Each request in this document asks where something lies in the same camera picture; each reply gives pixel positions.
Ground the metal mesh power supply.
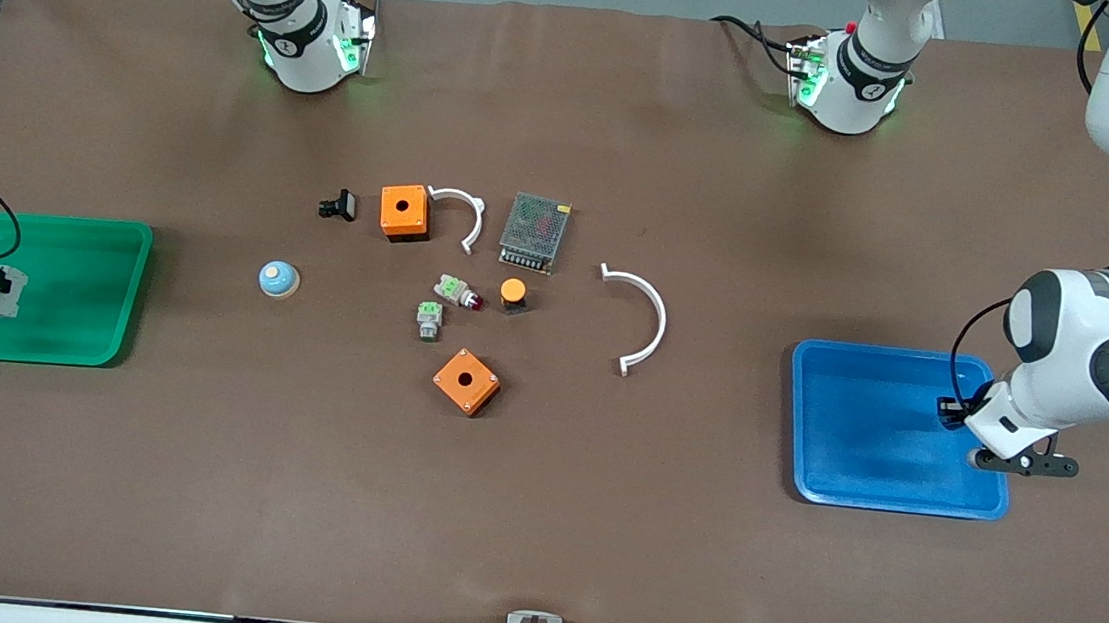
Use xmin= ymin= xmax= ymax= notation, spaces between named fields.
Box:
xmin=497 ymin=190 xmax=574 ymax=277

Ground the blue plastic tray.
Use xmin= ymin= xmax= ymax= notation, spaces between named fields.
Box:
xmin=779 ymin=337 xmax=1023 ymax=523

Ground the blue dome buzzer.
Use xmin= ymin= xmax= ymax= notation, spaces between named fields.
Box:
xmin=257 ymin=258 xmax=302 ymax=301

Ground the large white pipe clamp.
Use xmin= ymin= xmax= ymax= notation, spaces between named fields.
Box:
xmin=591 ymin=263 xmax=673 ymax=380

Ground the red-tipped green switch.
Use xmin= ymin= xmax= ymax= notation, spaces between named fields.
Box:
xmin=431 ymin=273 xmax=487 ymax=312

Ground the small white pipe clamp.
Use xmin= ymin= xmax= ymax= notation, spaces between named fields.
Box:
xmin=422 ymin=184 xmax=488 ymax=257

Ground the small black switch part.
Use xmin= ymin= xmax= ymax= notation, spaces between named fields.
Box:
xmin=317 ymin=188 xmax=360 ymax=224

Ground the green plastic tray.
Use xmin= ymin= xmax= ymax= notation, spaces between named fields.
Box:
xmin=0 ymin=210 xmax=156 ymax=376

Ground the green push button switch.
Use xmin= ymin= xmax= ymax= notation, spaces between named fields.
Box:
xmin=413 ymin=300 xmax=446 ymax=344

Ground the orange button box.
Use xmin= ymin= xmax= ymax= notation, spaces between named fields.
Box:
xmin=377 ymin=181 xmax=434 ymax=246
xmin=429 ymin=345 xmax=505 ymax=420

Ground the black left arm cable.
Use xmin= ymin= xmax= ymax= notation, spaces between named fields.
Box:
xmin=944 ymin=162 xmax=1109 ymax=421

